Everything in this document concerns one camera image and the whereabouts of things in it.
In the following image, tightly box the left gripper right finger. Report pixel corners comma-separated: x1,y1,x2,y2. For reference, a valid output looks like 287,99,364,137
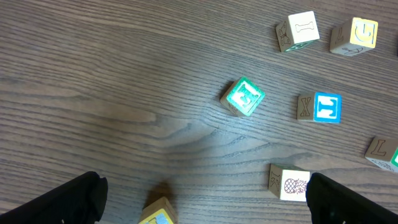
306,172,397,224

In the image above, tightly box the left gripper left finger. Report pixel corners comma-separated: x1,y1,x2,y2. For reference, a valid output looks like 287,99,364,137
1,171,108,224

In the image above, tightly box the wooden block yellow side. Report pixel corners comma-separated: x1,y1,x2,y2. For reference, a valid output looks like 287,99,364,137
268,164,310,202

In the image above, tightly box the green number 7 block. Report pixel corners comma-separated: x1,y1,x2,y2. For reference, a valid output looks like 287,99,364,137
364,137,397,173

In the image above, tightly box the yellow top block near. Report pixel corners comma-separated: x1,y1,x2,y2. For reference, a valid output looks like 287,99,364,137
138,197,178,224

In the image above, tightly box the blue letter T block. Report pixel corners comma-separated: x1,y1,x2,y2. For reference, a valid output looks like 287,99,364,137
297,92,343,123

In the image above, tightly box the green letter block left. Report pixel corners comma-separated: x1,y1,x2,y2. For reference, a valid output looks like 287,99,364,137
220,77,266,117

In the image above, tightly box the yellow top block far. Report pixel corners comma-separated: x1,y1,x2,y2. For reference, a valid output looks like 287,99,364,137
330,17,378,57

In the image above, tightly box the white block green side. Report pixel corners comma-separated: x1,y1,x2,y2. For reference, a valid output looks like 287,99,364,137
275,11,320,52

